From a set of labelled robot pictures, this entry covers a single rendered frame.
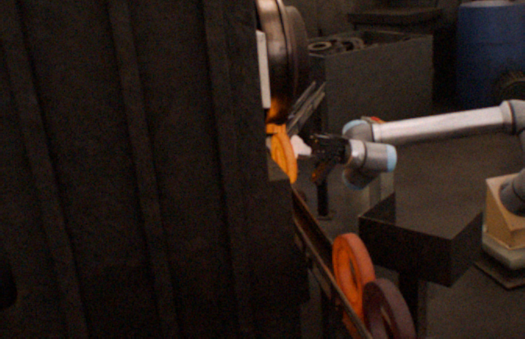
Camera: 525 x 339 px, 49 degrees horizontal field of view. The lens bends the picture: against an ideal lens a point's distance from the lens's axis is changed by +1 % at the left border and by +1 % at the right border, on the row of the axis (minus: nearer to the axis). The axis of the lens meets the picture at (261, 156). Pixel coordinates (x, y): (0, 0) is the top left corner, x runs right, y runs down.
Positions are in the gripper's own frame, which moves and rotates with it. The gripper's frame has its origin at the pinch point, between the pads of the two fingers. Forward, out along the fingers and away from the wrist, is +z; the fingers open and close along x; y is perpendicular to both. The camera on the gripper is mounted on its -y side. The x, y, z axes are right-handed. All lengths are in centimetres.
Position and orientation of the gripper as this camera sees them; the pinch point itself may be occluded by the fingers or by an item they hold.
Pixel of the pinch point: (283, 152)
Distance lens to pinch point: 176.3
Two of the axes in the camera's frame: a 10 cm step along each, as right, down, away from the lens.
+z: -9.5, -1.1, -2.8
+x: 2.4, 2.9, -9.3
